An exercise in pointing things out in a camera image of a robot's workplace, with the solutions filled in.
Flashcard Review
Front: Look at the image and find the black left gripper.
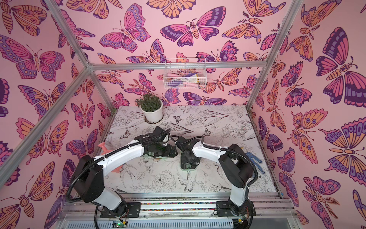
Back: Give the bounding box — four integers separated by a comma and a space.
154, 144, 179, 158

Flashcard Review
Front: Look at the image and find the green case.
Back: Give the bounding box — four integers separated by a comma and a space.
180, 169, 197, 172

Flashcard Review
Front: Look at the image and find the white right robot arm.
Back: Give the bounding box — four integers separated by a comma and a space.
171, 135, 259, 217

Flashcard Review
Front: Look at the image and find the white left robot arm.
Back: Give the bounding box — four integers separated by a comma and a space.
66, 127, 176, 217

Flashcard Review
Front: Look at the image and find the potted green plant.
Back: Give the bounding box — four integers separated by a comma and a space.
135, 94, 164, 124

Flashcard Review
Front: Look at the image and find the pink plastic toy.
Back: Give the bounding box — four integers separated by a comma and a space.
98, 142, 121, 173

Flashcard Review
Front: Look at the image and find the blue knit glove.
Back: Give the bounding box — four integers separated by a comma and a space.
246, 152, 265, 174

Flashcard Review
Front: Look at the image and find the white wire wall basket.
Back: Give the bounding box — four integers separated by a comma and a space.
162, 57, 207, 89

